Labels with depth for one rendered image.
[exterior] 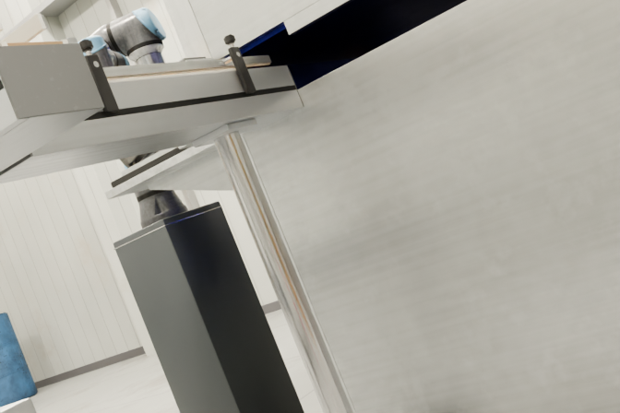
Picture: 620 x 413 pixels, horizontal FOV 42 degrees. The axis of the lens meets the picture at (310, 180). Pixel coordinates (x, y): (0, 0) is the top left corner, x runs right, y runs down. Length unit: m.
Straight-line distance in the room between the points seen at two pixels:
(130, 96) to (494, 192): 0.66
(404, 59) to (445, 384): 0.63
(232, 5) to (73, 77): 0.80
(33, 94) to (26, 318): 9.13
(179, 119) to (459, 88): 0.51
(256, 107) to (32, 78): 0.65
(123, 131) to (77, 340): 8.19
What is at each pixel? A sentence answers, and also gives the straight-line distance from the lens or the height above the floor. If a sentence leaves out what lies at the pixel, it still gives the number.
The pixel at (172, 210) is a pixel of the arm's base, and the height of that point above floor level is 0.81.
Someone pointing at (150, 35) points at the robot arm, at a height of 1.33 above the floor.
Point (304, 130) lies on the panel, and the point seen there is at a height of 0.80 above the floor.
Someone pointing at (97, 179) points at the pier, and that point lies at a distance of 7.99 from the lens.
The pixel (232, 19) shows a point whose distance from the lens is 1.74.
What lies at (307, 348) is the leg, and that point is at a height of 0.41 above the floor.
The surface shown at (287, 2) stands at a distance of 1.66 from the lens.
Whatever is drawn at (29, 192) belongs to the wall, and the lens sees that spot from 9.37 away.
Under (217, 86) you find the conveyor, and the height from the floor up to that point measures 0.91.
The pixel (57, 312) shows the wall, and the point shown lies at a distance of 9.52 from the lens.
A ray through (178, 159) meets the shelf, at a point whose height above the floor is 0.87.
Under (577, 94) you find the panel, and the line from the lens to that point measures 1.44.
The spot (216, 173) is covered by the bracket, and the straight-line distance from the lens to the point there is 1.93.
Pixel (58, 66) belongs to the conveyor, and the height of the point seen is 0.90.
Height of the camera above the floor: 0.63
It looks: 2 degrees up
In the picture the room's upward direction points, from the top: 22 degrees counter-clockwise
